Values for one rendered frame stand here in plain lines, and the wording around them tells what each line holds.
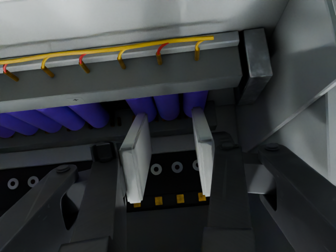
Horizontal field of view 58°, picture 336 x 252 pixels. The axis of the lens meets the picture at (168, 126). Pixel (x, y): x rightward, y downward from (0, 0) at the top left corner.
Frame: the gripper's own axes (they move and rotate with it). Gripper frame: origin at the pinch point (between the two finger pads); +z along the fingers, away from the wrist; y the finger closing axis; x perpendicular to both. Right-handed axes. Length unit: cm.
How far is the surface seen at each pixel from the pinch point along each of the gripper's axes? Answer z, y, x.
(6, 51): -0.5, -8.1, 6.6
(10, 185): 9.6, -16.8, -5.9
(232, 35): 0.1, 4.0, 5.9
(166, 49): -0.1, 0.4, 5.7
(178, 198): 8.3, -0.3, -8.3
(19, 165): 10.2, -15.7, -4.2
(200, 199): 8.2, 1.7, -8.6
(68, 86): -0.3, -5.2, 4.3
